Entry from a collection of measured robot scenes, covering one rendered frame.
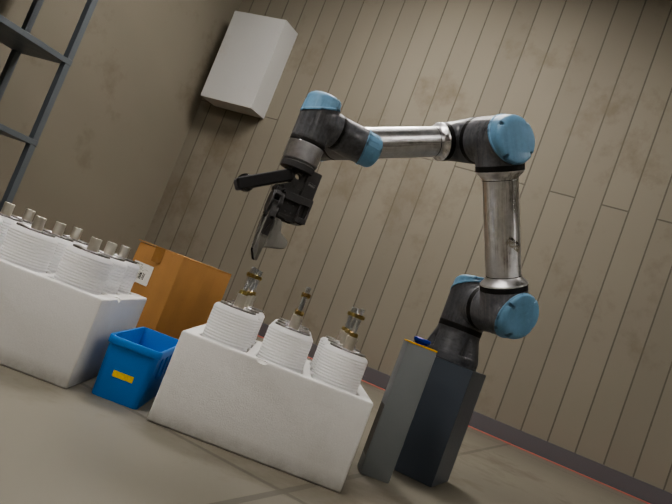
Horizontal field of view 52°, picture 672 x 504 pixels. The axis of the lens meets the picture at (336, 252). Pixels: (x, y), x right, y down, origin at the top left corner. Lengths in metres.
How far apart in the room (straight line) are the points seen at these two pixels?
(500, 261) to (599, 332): 2.16
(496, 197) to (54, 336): 1.01
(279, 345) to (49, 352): 0.43
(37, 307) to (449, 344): 0.98
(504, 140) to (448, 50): 2.84
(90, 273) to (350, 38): 3.51
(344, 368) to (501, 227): 0.55
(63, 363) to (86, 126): 3.06
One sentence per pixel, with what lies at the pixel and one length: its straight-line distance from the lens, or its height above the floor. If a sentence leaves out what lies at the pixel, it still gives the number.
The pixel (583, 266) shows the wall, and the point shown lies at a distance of 3.87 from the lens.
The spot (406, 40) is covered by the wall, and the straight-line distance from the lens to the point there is 4.57.
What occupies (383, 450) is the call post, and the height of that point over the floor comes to 0.07.
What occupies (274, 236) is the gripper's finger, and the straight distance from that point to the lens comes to 1.38.
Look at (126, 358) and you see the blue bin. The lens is 1.42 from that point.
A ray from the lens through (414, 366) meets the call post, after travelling 1.59.
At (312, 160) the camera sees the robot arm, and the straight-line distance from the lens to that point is 1.40.
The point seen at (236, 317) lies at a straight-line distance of 1.37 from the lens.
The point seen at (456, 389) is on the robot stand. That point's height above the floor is 0.24.
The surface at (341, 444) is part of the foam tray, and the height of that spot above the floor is 0.09.
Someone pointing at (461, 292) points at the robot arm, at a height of 0.48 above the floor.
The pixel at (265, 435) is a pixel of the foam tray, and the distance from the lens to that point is 1.36.
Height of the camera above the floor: 0.32
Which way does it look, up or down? 4 degrees up
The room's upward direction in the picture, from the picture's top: 21 degrees clockwise
